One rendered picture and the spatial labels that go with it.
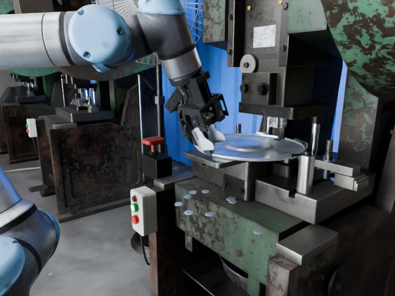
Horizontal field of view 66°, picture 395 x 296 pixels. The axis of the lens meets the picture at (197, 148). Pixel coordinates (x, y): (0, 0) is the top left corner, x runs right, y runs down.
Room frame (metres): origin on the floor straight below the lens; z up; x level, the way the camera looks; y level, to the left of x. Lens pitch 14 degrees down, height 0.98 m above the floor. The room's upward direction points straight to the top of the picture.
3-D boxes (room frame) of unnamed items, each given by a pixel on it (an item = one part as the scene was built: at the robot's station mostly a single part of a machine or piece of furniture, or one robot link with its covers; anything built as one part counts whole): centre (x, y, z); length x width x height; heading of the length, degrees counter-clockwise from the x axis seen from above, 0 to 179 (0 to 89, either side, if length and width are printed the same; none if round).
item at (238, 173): (0.78, -0.10, 0.72); 0.25 x 0.14 x 0.14; 129
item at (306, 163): (0.67, -0.25, 0.75); 0.03 x 0.03 x 0.10; 39
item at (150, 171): (0.99, 0.14, 0.62); 0.10 x 0.06 x 0.20; 39
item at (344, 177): (0.76, -0.34, 0.76); 0.17 x 0.06 x 0.10; 39
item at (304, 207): (0.89, -0.24, 0.68); 0.45 x 0.30 x 0.06; 39
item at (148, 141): (1.00, 0.15, 0.72); 0.07 x 0.06 x 0.08; 129
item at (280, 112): (0.89, -0.24, 0.86); 0.20 x 0.16 x 0.05; 39
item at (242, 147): (0.81, -0.14, 0.78); 0.29 x 0.29 x 0.01
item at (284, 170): (0.89, -0.24, 0.72); 0.20 x 0.16 x 0.03; 39
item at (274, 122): (0.88, -0.23, 0.84); 0.05 x 0.03 x 0.04; 39
